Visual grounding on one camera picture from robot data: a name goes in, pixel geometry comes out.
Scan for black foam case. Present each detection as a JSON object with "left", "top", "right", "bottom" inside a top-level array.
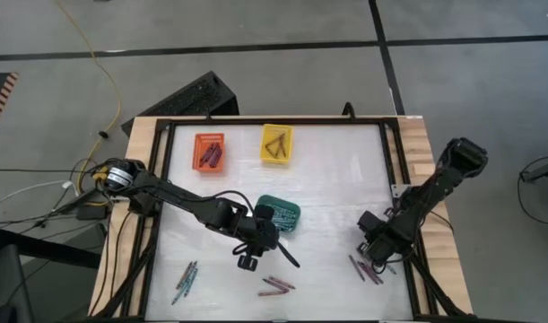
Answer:
[{"left": 120, "top": 70, "right": 240, "bottom": 136}]

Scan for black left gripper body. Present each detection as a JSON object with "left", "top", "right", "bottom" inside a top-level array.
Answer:
[{"left": 236, "top": 205, "right": 280, "bottom": 273}]

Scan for yellow floor cable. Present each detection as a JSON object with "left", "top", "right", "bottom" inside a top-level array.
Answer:
[{"left": 56, "top": 0, "right": 123, "bottom": 192}]

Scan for yellow plastic basket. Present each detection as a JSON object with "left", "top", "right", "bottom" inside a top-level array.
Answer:
[{"left": 259, "top": 123, "right": 294, "bottom": 165}]

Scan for black power box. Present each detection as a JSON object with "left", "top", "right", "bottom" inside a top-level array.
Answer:
[{"left": 76, "top": 204, "right": 109, "bottom": 221}]

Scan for black floor beam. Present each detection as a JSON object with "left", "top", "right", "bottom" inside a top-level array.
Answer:
[{"left": 0, "top": 225, "right": 103, "bottom": 270}]

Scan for black curved cable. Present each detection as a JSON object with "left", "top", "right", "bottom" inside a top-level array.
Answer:
[{"left": 341, "top": 101, "right": 359, "bottom": 122}]

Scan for grey metal bracket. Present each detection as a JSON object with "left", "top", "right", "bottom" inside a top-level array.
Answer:
[{"left": 391, "top": 182, "right": 412, "bottom": 199}]

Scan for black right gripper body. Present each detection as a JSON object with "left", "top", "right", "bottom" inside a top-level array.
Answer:
[{"left": 356, "top": 209, "right": 414, "bottom": 267}]

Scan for teal plastic bin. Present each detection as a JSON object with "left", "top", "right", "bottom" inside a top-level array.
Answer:
[{"left": 255, "top": 194, "right": 301, "bottom": 233}]

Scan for yellow plug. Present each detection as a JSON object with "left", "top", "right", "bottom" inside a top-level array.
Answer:
[{"left": 91, "top": 165, "right": 112, "bottom": 183}]

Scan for pens at bottom right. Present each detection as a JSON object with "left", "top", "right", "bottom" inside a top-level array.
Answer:
[{"left": 348, "top": 254, "right": 366, "bottom": 282}]

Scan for white cable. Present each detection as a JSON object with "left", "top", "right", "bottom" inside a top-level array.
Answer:
[{"left": 0, "top": 179, "right": 77, "bottom": 208}]

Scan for orange plastic basket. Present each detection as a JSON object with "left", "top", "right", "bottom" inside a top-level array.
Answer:
[{"left": 191, "top": 132, "right": 226, "bottom": 174}]

